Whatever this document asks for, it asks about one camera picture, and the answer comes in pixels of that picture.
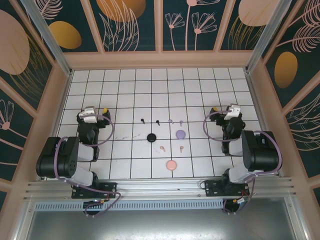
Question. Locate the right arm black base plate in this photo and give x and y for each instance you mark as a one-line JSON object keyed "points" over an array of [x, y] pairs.
{"points": [[212, 188]]}

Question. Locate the grey metal sheet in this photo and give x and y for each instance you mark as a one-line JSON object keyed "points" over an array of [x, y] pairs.
{"points": [[160, 225]]}

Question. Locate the pink earbud charging case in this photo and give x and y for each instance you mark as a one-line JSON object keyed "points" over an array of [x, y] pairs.
{"points": [[171, 165]]}

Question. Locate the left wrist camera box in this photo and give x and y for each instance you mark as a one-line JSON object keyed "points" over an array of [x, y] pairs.
{"points": [[88, 115]]}

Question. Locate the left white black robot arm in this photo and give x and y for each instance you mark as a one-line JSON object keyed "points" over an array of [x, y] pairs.
{"points": [[62, 160]]}

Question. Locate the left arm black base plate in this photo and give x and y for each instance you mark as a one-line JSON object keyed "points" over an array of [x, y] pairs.
{"points": [[110, 188]]}

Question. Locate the aluminium corner post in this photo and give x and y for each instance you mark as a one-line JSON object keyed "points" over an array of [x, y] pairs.
{"points": [[50, 37], [270, 32]]}

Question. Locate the black earbud charging case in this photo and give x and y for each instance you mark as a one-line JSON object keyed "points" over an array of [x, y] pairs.
{"points": [[151, 137]]}

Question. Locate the purple earbud charging case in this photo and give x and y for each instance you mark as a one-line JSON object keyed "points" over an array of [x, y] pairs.
{"points": [[180, 134]]}

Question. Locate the aluminium mounting rail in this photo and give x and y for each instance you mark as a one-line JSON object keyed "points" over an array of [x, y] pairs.
{"points": [[160, 187]]}

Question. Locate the yellow power connector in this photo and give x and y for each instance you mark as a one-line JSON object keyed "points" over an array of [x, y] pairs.
{"points": [[238, 201], [100, 201]]}

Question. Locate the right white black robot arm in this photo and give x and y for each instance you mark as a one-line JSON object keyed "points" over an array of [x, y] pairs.
{"points": [[262, 155]]}

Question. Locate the aluminium table edge rail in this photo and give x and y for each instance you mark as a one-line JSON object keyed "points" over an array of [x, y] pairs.
{"points": [[252, 92], [65, 92]]}

